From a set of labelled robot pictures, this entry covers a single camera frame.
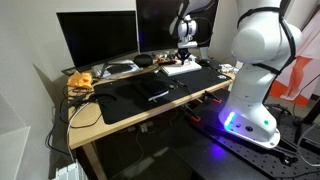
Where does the white radiator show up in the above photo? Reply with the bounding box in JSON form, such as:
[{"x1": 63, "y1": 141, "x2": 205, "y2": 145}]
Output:
[{"x1": 52, "y1": 159, "x2": 90, "y2": 180}]

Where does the wooden desk leg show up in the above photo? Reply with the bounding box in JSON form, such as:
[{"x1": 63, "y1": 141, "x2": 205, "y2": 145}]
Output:
[{"x1": 80, "y1": 141, "x2": 108, "y2": 180}]

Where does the black desk mat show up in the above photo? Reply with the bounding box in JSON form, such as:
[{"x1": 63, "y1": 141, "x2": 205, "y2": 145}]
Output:
[{"x1": 92, "y1": 65, "x2": 232, "y2": 125}]

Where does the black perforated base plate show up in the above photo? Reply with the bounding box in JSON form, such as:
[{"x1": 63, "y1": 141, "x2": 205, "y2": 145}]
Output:
[{"x1": 168, "y1": 88, "x2": 320, "y2": 180}]

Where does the orange-handled black clamp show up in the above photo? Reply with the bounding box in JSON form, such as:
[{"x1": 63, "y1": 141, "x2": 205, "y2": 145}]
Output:
[
  {"x1": 181, "y1": 104, "x2": 202, "y2": 123},
  {"x1": 203, "y1": 89, "x2": 223, "y2": 105}
]

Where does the black tripod leg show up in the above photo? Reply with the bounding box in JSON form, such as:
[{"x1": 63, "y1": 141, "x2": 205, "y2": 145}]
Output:
[{"x1": 293, "y1": 99, "x2": 320, "y2": 128}]

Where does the grey power strip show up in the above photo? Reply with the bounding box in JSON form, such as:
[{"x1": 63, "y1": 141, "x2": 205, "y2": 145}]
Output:
[{"x1": 125, "y1": 120, "x2": 155, "y2": 134}]

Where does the white cable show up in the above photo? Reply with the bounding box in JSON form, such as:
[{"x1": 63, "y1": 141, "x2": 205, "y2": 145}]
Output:
[
  {"x1": 295, "y1": 123, "x2": 320, "y2": 168},
  {"x1": 65, "y1": 100, "x2": 92, "y2": 163}
]

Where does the orange cloth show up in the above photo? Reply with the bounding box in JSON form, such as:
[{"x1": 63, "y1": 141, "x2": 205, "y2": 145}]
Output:
[{"x1": 67, "y1": 70, "x2": 94, "y2": 90}]

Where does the black cable tangle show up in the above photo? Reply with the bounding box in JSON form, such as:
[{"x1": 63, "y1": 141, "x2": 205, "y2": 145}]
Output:
[{"x1": 44, "y1": 83, "x2": 118, "y2": 158}]

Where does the black oval case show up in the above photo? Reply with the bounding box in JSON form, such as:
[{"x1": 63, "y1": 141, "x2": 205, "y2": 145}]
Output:
[{"x1": 133, "y1": 53, "x2": 154, "y2": 68}]

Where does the white power adapter box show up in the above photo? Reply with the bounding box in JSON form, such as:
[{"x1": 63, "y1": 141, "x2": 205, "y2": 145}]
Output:
[{"x1": 218, "y1": 63, "x2": 240, "y2": 75}]

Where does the black computer monitor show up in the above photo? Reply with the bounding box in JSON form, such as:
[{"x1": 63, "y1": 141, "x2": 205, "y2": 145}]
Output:
[
  {"x1": 135, "y1": 0, "x2": 220, "y2": 54},
  {"x1": 56, "y1": 10, "x2": 140, "y2": 76}
]

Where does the white keyboard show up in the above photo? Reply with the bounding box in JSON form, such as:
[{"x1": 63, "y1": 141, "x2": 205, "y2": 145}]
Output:
[{"x1": 160, "y1": 60, "x2": 203, "y2": 77}]

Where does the grey monitor stand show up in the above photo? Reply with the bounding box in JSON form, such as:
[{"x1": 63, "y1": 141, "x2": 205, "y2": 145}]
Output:
[{"x1": 198, "y1": 46, "x2": 210, "y2": 62}]

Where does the black pen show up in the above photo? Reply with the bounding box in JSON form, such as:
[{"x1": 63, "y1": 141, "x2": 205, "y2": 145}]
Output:
[{"x1": 171, "y1": 78, "x2": 189, "y2": 89}]

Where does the clear plastic bag with papers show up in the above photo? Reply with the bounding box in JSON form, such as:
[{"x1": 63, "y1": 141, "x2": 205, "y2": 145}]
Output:
[{"x1": 92, "y1": 59, "x2": 141, "y2": 80}]

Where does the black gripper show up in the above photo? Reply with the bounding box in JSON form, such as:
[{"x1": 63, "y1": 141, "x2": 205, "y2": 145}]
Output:
[{"x1": 176, "y1": 48, "x2": 192, "y2": 66}]

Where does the black computer mouse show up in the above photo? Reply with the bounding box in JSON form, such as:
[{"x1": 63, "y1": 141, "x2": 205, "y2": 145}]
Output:
[{"x1": 196, "y1": 58, "x2": 212, "y2": 67}]

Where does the black arm cable harness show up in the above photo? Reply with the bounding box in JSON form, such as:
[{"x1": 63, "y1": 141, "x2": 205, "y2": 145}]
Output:
[{"x1": 173, "y1": 0, "x2": 299, "y2": 105}]

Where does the orange and white poster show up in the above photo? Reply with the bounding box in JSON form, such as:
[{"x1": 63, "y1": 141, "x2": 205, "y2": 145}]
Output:
[{"x1": 268, "y1": 9, "x2": 320, "y2": 108}]

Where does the pile of small colourful parts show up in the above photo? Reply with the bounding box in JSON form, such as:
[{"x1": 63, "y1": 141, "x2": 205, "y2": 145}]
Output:
[{"x1": 152, "y1": 50, "x2": 198, "y2": 66}]

